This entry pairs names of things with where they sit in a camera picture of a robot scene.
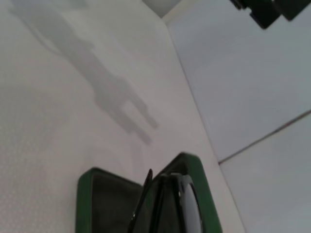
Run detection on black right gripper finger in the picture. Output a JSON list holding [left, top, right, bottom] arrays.
[[229, 0, 281, 30], [271, 0, 311, 21]]

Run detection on black thin-framed glasses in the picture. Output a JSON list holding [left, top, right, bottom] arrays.
[[128, 168, 204, 233]]

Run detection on green glasses case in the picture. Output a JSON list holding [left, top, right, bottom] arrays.
[[76, 152, 224, 233]]

